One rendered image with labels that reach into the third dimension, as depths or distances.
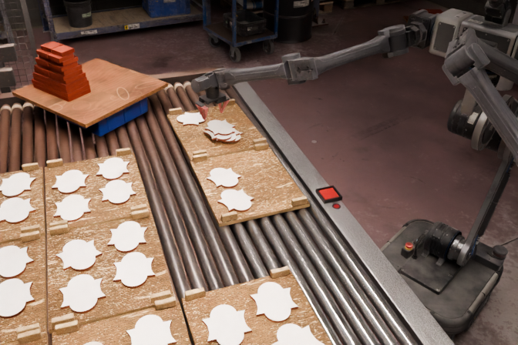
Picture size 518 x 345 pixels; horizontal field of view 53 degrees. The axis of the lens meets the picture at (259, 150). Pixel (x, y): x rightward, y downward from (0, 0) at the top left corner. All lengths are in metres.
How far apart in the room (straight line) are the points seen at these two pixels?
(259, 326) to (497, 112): 0.88
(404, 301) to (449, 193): 2.16
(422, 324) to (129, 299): 0.85
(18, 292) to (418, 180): 2.82
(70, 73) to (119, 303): 1.17
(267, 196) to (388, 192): 1.80
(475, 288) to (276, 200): 1.24
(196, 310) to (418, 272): 1.45
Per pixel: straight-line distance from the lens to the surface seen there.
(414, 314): 1.65
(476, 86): 1.54
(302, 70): 1.87
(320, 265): 1.72
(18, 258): 1.82
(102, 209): 1.94
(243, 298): 1.58
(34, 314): 1.65
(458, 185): 3.87
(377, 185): 3.69
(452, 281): 2.78
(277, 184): 2.00
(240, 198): 1.91
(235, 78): 2.09
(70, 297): 1.65
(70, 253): 1.78
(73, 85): 2.45
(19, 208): 2.02
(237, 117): 2.44
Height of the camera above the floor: 2.13
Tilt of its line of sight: 33 degrees down
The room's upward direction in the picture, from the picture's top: 2 degrees clockwise
